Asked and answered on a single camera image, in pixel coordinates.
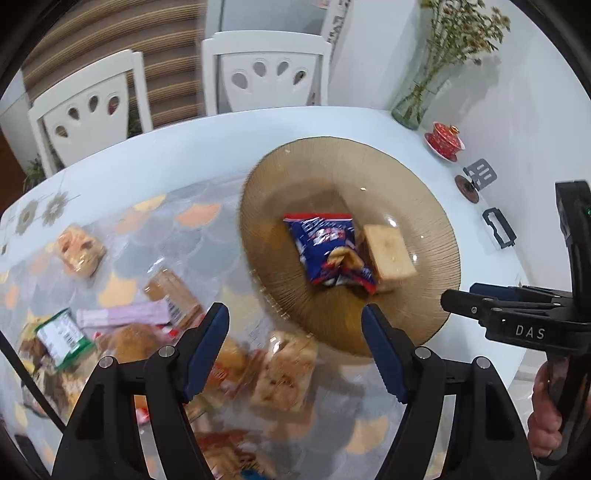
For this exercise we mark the orange snack packet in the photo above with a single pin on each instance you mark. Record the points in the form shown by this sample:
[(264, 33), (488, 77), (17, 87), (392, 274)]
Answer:
[(231, 364)]

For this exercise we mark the black plastic holder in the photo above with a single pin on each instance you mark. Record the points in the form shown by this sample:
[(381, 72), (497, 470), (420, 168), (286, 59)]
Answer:
[(501, 230)]

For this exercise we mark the brown biscuit packet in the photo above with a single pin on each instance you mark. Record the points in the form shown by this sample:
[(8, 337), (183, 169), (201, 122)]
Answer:
[(175, 293)]

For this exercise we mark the pink snack bar packet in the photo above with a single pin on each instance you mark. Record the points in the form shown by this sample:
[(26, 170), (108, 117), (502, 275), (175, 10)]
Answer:
[(124, 315)]

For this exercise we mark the blue snack packet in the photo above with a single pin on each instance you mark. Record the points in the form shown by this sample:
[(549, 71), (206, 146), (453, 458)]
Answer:
[(318, 240)]

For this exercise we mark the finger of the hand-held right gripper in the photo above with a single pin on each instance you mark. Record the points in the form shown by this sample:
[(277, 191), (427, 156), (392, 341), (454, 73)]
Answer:
[(489, 290), (461, 303)]

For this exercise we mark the white dining chair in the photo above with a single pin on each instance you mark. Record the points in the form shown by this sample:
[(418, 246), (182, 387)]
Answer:
[(115, 74), (221, 92)]

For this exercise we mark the striped window blind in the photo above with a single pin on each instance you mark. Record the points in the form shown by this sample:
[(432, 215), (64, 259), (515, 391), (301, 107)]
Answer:
[(138, 27)]

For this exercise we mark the green potted plant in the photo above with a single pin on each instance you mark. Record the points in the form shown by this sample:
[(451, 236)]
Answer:
[(34, 173)]

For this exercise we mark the red round cake packet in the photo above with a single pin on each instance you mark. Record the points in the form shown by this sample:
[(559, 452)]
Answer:
[(131, 341)]

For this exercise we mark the brown round coaster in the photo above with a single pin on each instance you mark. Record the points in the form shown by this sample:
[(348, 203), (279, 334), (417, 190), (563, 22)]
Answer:
[(467, 193)]

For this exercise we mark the dried flower bunch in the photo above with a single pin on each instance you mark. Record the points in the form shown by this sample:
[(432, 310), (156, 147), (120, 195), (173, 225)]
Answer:
[(461, 32)]

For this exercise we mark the beige snack packet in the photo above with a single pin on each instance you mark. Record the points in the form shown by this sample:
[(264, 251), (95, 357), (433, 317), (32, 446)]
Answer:
[(62, 392)]

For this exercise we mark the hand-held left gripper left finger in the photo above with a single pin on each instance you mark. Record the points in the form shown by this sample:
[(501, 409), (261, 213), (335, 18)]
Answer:
[(210, 350)]

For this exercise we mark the brown ribbed glass plate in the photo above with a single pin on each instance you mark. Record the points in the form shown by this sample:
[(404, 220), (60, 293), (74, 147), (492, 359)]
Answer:
[(323, 175)]

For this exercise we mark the wrapped bread slice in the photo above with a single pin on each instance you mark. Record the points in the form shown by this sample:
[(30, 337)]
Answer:
[(388, 254)]

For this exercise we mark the clear glass vase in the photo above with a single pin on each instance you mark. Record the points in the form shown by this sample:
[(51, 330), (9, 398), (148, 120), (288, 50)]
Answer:
[(413, 108)]

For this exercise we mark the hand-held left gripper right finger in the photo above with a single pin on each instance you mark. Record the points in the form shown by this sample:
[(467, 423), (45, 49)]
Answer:
[(383, 355)]

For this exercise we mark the dark metal stand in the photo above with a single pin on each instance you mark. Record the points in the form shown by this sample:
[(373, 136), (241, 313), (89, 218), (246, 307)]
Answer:
[(482, 171)]

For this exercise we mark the brown snack packet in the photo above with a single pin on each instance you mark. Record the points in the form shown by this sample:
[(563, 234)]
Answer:
[(32, 346)]

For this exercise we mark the clear rice cake packet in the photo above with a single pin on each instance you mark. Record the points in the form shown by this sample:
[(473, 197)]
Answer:
[(286, 374)]

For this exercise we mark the rice cake packet orange label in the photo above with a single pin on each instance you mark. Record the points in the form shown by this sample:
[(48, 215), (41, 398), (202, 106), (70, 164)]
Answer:
[(81, 251)]

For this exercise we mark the green snack packet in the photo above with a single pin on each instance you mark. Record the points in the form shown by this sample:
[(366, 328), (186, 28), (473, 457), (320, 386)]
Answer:
[(60, 337)]

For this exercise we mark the red snack packet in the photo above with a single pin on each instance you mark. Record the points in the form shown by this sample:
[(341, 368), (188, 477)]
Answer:
[(226, 454)]

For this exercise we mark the person's right hand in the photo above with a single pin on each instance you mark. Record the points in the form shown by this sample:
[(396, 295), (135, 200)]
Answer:
[(542, 415)]

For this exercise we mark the red lidded teacup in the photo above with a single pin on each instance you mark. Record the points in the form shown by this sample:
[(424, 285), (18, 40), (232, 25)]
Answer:
[(447, 136)]

